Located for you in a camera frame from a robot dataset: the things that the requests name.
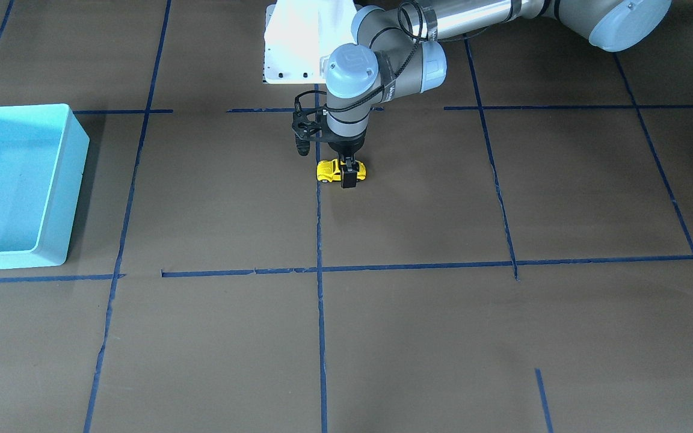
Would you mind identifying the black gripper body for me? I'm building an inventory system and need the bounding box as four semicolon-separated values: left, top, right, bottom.
329;135;366;161

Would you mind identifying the yellow beetle toy car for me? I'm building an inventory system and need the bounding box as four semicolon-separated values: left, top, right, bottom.
316;159;368;183

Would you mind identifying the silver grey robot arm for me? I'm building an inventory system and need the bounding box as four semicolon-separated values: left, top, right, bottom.
316;1;671;188

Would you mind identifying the light blue plastic bin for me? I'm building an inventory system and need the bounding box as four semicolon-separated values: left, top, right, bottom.
0;103;89;269

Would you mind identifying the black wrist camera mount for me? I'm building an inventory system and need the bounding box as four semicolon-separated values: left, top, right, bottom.
291;90;327;156

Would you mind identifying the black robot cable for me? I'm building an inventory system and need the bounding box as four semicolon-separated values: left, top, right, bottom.
346;0;439;112

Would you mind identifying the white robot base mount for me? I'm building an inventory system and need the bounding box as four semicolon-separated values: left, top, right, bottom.
263;1;358;85

